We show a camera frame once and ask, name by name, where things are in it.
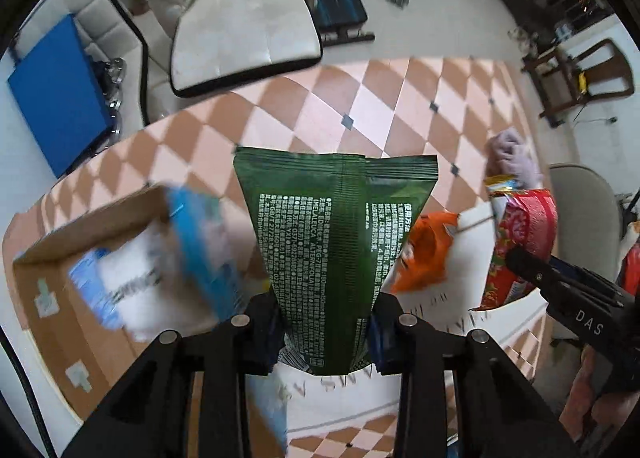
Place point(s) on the pink cloth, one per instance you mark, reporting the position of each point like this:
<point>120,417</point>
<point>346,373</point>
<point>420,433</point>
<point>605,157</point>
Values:
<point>515,157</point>

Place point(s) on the checkered tablecloth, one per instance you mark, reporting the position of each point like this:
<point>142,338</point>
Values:
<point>380,107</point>

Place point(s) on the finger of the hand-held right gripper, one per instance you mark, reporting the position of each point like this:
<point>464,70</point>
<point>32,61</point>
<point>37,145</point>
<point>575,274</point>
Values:
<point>530,270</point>

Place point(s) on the white cushioned chair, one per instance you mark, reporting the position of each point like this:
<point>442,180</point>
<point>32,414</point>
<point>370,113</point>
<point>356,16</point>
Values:
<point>245,37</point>

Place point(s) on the brown cardboard box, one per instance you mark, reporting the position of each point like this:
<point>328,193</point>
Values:
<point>55,333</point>

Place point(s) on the blue tissue packet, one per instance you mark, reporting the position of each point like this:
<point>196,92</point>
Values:
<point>200,238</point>

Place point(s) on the white lettered box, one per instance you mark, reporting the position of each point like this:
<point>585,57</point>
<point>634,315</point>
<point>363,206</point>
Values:
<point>465,258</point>

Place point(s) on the yellow snack packet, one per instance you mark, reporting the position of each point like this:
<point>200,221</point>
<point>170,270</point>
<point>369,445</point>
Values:
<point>500,184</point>

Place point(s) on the white leather sofa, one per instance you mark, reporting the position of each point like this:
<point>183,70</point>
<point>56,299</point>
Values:
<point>95,12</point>

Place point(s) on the orange snack packet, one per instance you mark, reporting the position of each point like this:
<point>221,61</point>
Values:
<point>425,253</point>

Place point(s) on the person's right forearm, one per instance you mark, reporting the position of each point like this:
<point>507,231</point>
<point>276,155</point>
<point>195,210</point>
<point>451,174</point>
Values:
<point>600,413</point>

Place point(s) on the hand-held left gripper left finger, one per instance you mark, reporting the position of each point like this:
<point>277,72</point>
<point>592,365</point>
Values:
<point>275,344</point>

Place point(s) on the chrome dumbbell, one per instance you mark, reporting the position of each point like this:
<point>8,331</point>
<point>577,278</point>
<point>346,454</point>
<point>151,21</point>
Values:
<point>115,87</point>

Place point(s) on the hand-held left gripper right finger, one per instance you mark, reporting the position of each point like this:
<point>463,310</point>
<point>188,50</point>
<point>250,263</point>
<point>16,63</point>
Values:
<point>381,345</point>

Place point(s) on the dark wooden chair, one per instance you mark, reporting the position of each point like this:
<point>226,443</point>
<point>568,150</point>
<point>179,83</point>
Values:
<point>570,77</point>

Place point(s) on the beige chair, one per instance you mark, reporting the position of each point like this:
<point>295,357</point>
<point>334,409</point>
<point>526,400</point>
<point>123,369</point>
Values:
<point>585,218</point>

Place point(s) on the blue flat box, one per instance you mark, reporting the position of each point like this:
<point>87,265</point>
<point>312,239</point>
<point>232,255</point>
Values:
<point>60,92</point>

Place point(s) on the red floral packet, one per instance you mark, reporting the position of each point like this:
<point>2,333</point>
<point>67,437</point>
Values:
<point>525,223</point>

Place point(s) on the white and blue packet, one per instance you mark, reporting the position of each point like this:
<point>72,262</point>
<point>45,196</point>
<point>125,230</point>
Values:
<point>130,283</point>

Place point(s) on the green printed packet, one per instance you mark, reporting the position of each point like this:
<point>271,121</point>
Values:
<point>330,238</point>

